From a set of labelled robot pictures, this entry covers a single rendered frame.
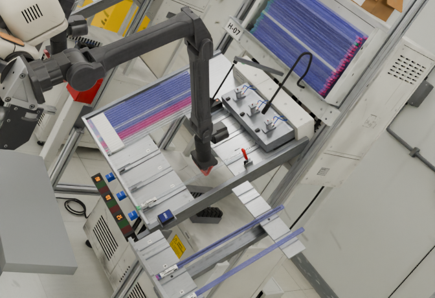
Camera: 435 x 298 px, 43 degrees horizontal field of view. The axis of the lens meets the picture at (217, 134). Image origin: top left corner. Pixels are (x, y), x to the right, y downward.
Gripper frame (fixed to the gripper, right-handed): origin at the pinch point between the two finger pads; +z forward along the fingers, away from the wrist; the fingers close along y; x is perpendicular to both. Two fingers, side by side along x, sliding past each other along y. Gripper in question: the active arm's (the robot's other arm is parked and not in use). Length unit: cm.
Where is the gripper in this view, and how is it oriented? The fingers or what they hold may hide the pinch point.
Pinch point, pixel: (205, 172)
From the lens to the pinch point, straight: 211.2
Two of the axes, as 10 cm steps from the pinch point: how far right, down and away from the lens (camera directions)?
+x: -8.6, 4.0, -3.3
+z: 0.5, 7.0, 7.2
